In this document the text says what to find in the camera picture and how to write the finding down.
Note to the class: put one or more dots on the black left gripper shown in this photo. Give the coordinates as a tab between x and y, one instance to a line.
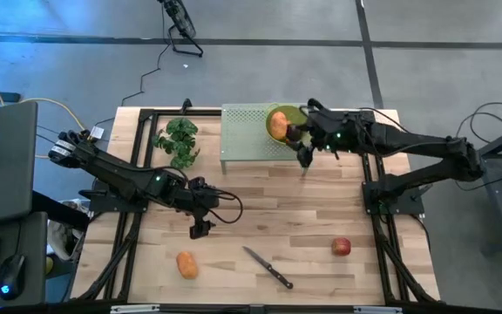
203	202

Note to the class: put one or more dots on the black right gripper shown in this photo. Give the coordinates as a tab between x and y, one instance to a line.
331	128

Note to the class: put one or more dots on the dark purple round fruit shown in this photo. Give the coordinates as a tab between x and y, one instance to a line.
290	136

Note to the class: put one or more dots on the green plastic colander bowl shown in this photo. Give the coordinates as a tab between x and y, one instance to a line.
294	114

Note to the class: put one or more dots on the orange mandarin fruit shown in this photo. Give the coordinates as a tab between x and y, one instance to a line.
279	125
187	265

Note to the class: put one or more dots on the red apple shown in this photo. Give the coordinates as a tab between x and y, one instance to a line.
341	247

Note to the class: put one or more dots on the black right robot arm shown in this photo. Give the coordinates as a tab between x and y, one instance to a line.
429	146

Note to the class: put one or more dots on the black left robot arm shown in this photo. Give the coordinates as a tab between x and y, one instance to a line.
120	174

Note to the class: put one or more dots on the pale green perforated metal shelf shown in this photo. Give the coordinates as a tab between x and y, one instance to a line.
244	135

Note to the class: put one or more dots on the green potted plant white pot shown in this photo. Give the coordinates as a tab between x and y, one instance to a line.
179	141

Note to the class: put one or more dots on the white label tag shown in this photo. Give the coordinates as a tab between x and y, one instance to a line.
97	132

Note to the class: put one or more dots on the white plastic bag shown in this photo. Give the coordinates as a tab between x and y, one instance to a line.
59	235

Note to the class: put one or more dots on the dark grey desk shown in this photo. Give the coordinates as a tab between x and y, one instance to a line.
29	235

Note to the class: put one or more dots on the black floor fan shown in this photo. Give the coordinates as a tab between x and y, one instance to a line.
181	19

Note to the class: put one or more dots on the black computer mouse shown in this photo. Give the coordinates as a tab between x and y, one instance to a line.
11	277

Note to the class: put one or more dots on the grey computer monitor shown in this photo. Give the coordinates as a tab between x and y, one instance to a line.
2	161

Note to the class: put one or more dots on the black metal table frame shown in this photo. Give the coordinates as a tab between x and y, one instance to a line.
177	112

